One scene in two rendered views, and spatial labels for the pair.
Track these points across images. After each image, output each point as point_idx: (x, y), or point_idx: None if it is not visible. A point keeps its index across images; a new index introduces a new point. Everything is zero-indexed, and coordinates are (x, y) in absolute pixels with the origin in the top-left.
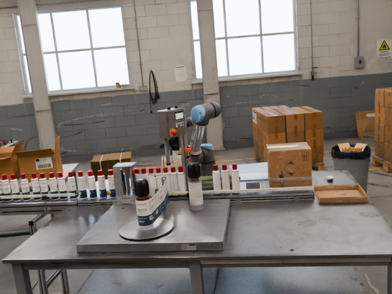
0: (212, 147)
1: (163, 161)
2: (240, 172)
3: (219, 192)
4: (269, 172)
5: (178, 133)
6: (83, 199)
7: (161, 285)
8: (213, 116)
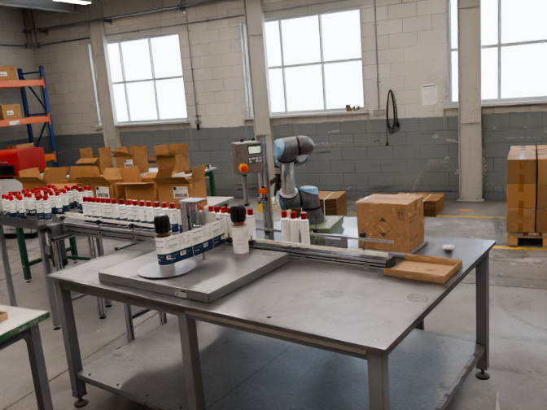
0: (313, 190)
1: None
2: None
3: (284, 244)
4: (357, 229)
5: (252, 170)
6: None
7: (231, 341)
8: (297, 153)
